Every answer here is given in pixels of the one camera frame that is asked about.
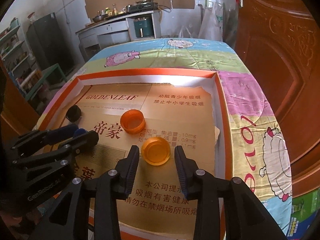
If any teal air fryer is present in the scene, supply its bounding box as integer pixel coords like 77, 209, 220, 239
133, 17, 153, 38

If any light orange bottle cap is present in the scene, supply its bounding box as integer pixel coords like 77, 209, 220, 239
141, 137, 171, 166

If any white kitchen counter cabinet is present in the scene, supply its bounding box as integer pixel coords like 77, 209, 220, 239
76, 10, 162, 62

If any black bottle cap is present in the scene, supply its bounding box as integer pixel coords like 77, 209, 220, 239
66, 105, 81, 122

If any green beer carton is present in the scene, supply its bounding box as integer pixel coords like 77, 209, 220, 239
286, 188, 319, 239

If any green metal stool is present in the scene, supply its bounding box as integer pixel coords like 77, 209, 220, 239
23, 63, 68, 100

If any dark orange bottle cap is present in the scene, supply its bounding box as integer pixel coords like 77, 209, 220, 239
120, 109, 146, 134

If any orange white cardboard tray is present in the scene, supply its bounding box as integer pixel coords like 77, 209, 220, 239
37, 68, 232, 239

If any storage shelf rack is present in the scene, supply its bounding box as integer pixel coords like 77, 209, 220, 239
1, 17, 42, 96

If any black gas stove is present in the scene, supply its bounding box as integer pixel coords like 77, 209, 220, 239
126, 0, 158, 13

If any brown wooden door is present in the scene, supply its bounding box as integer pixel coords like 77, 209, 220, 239
235, 0, 319, 197

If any white plastic bag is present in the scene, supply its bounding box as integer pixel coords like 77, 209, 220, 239
178, 0, 225, 42

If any colourful cartoon sheep tablecloth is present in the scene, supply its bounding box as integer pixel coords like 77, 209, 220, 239
35, 37, 293, 237

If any black refrigerator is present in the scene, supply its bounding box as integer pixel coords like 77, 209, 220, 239
26, 12, 74, 75

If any metal wok pan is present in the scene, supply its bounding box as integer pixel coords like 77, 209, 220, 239
93, 14, 108, 23

